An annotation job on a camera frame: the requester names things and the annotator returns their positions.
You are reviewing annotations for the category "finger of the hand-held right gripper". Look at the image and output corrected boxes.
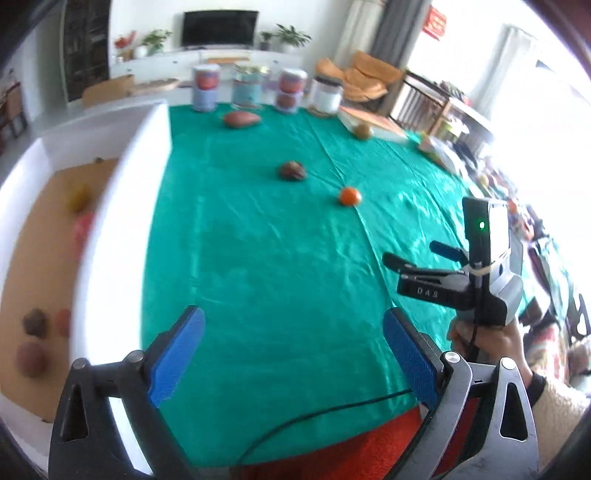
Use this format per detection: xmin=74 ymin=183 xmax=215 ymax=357
xmin=382 ymin=252 xmax=455 ymax=278
xmin=429 ymin=241 xmax=472 ymax=266

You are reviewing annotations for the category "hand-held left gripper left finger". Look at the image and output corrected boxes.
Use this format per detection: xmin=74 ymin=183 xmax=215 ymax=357
xmin=48 ymin=305 xmax=206 ymax=480

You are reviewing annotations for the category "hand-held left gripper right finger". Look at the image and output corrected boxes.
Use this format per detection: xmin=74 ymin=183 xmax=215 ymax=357
xmin=383 ymin=307 xmax=541 ymax=480

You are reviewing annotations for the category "dark orange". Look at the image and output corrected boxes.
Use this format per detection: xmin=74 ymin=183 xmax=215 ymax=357
xmin=16 ymin=344 xmax=49 ymax=379

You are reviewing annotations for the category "white box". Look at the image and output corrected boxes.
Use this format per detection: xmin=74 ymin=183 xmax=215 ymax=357
xmin=0 ymin=102 xmax=172 ymax=476

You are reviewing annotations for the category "red apple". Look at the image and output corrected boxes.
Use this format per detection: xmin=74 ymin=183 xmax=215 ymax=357
xmin=71 ymin=213 xmax=95 ymax=252

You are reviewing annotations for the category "yellow-green pear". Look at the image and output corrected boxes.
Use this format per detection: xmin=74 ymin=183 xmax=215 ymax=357
xmin=67 ymin=184 xmax=92 ymax=212

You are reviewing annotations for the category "person's right forearm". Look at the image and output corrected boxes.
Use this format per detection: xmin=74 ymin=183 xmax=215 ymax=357
xmin=526 ymin=371 xmax=585 ymax=467

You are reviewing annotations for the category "person's right hand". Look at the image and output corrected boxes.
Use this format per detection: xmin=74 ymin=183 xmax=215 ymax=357
xmin=447 ymin=318 xmax=532 ymax=384

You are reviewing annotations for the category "red clothing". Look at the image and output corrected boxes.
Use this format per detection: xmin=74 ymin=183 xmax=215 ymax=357
xmin=228 ymin=406 xmax=485 ymax=480

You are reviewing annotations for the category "patterned blanket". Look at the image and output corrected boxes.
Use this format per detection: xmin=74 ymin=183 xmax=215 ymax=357
xmin=526 ymin=295 xmax=591 ymax=393

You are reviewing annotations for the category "green tablecloth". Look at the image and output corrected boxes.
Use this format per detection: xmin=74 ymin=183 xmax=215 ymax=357
xmin=139 ymin=102 xmax=536 ymax=467

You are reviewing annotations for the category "white cutting board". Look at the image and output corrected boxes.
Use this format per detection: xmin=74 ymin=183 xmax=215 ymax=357
xmin=338 ymin=106 xmax=409 ymax=143

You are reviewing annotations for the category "dark brown round fruit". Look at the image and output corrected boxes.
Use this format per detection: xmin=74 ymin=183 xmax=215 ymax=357
xmin=279 ymin=161 xmax=307 ymax=182
xmin=22 ymin=309 xmax=48 ymax=336

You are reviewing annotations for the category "white jar with clear lid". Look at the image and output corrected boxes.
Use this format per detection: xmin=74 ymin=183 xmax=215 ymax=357
xmin=308 ymin=76 xmax=345 ymax=116

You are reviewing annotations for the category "white sheer curtain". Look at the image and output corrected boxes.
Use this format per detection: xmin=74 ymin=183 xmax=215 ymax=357
xmin=485 ymin=23 xmax=539 ymax=121

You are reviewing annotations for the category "sweet potato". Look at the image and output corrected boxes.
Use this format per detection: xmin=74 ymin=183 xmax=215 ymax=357
xmin=224 ymin=112 xmax=262 ymax=129

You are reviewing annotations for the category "grey curtain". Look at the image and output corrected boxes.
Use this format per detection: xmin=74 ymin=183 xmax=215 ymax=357
xmin=369 ymin=0 xmax=430 ymax=70

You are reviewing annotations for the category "glass jar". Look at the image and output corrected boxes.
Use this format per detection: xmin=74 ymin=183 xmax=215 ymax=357
xmin=231 ymin=65 xmax=271 ymax=110

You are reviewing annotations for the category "beige curtain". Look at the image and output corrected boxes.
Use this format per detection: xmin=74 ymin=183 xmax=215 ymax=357
xmin=333 ymin=0 xmax=386 ymax=68

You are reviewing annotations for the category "large green potted plant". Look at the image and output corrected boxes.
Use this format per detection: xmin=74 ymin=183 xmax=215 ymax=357
xmin=274 ymin=24 xmax=312 ymax=54

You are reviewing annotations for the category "wooden tray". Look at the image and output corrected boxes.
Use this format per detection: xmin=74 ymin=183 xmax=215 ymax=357
xmin=129 ymin=78 xmax=180 ymax=95

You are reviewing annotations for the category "white television cabinet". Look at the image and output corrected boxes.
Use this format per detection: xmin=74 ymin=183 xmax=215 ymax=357
xmin=108 ymin=48 xmax=305 ymax=88

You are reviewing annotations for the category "black television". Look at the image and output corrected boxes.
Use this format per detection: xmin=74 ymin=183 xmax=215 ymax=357
xmin=181 ymin=10 xmax=259 ymax=49

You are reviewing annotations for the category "leafy potted plant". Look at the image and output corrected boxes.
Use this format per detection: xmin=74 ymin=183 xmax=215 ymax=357
xmin=141 ymin=29 xmax=172 ymax=57

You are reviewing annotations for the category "red flower bouquet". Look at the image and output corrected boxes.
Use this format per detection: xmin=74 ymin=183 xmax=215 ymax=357
xmin=115 ymin=31 xmax=138 ymax=63

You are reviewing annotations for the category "dark bookshelf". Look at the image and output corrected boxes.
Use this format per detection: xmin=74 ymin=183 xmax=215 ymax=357
xmin=60 ymin=0 xmax=112 ymax=103

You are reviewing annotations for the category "black cable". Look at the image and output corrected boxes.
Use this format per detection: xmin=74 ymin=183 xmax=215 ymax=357
xmin=238 ymin=389 xmax=414 ymax=464

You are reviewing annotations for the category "red wall poster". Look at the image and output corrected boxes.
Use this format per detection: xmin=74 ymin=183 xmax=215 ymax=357
xmin=422 ymin=6 xmax=448 ymax=41

